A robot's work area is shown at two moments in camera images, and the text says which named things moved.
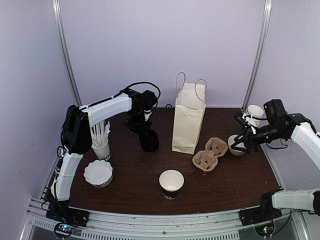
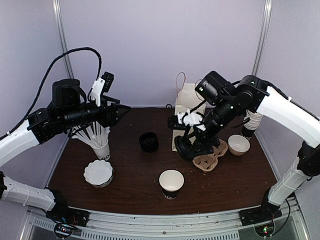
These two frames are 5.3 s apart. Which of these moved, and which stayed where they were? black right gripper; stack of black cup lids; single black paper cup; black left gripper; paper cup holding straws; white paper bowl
Moved: black left gripper; black right gripper
Stayed: white paper bowl; stack of black cup lids; single black paper cup; paper cup holding straws
